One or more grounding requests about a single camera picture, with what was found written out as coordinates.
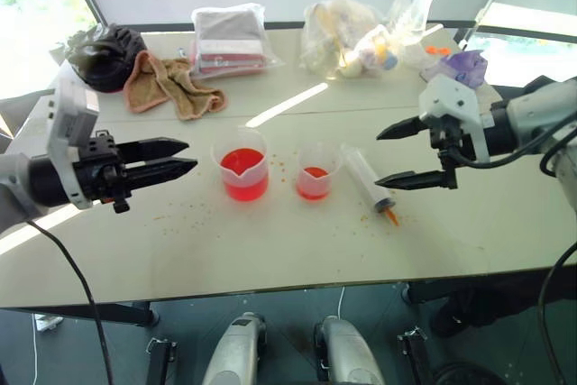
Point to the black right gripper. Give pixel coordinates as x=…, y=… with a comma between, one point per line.
x=453, y=141

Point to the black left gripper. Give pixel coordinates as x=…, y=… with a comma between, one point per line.
x=101, y=173

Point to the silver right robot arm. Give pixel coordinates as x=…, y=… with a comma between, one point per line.
x=532, y=110

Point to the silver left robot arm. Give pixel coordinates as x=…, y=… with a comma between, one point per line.
x=20, y=186

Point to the clear syringe orange tip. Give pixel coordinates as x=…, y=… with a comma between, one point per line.
x=365, y=175

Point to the large beaker with red liquid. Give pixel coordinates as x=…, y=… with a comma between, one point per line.
x=243, y=173

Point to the small beaker with red liquid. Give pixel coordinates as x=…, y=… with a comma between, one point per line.
x=314, y=177

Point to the clear plastic bag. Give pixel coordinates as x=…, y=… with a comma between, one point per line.
x=417, y=20

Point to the brown crumpled towel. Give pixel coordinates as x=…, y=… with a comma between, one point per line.
x=180, y=87

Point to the purple plastic bag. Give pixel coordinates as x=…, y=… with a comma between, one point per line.
x=462, y=65

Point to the black plastic bag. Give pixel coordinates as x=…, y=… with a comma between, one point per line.
x=106, y=56

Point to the clear bag of folded cloths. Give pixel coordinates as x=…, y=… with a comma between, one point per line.
x=230, y=40

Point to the clear bag of small toys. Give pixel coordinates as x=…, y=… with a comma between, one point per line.
x=338, y=35

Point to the dark rounded shape under table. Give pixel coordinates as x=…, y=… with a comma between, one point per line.
x=478, y=304

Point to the white power strip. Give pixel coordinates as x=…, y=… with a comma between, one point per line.
x=48, y=323

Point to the silver right robot leg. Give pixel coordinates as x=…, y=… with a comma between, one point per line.
x=347, y=349

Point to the silver robot leg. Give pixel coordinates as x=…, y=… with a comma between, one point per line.
x=236, y=349
x=347, y=349

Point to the silver left robot leg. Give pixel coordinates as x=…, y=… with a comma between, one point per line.
x=236, y=349

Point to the black round base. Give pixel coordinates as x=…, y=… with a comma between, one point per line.
x=469, y=376

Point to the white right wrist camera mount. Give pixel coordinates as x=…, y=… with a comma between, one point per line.
x=448, y=98

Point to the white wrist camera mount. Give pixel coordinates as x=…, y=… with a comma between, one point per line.
x=67, y=119
x=448, y=98

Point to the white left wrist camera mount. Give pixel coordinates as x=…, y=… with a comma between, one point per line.
x=67, y=119

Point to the black table frame bar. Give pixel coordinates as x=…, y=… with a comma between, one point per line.
x=90, y=312

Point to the black table leg bracket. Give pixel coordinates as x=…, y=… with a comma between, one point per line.
x=160, y=358
x=414, y=355

